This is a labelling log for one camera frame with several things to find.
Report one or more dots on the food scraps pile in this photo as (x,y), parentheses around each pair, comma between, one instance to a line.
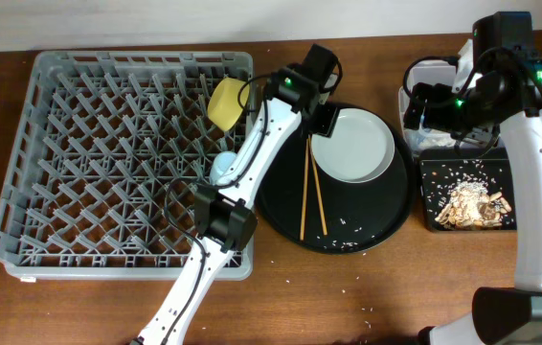
(471,207)

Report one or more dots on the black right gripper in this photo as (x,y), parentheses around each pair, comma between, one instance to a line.
(440,96)

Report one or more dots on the black rectangular tray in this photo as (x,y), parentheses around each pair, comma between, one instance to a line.
(441,170)

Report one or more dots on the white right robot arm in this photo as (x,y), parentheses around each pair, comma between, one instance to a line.
(497,86)

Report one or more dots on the clear plastic bin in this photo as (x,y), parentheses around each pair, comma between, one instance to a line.
(431,79)

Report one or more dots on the light blue cup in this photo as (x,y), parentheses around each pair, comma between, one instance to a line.
(221,164)

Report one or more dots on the grey round plate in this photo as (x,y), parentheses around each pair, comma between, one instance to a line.
(360,148)

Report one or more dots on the yellow bowl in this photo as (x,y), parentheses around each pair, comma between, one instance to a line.
(226,102)

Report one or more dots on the right wooden chopstick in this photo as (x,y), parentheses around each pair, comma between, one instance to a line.
(317,187)

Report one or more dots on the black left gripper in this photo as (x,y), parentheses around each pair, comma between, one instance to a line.
(326,122)

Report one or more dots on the left wooden chopstick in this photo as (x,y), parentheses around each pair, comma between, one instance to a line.
(305,192)

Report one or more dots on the wooden chopstick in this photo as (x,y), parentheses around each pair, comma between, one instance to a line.
(317,187)
(305,192)

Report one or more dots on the round black tray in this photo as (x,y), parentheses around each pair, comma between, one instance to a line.
(358,216)

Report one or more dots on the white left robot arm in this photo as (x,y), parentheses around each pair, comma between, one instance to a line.
(293,98)

